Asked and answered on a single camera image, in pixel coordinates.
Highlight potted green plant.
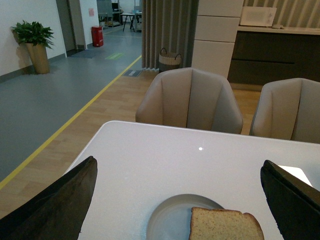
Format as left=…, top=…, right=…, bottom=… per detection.
left=11, top=20, right=54, bottom=74

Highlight dark kitchen counter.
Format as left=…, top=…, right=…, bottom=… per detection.
left=227, top=29, right=320, bottom=86

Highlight white microwave oven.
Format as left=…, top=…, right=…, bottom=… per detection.
left=239, top=6, right=277, bottom=27

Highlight white round plate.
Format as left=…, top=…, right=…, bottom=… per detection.
left=146, top=194, right=223, bottom=240

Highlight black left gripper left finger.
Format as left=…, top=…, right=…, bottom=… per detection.
left=0, top=156, right=98, bottom=240

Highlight white tall cabinet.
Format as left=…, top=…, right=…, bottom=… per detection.
left=191, top=0, right=244, bottom=77

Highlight beige chair on right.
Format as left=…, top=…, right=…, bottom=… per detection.
left=249, top=78, right=320, bottom=144

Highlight woven basket with handles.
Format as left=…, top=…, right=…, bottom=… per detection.
left=158, top=47, right=182, bottom=73

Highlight slice of brown bread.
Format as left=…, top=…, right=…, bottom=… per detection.
left=189, top=207, right=264, bottom=240

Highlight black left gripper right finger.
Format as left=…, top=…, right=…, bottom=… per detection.
left=260, top=160, right=320, bottom=240

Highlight grey curtain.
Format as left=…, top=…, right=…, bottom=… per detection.
left=141, top=0, right=199, bottom=69

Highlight red fire extinguisher box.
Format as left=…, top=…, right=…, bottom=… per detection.
left=91, top=26, right=104, bottom=47

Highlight beige chair on left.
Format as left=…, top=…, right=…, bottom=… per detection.
left=135, top=67, right=243, bottom=134

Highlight beige chair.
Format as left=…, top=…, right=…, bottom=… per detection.
left=135, top=67, right=243, bottom=134
left=249, top=78, right=320, bottom=144

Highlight distant work table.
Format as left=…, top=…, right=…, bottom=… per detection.
left=120, top=12, right=142, bottom=32

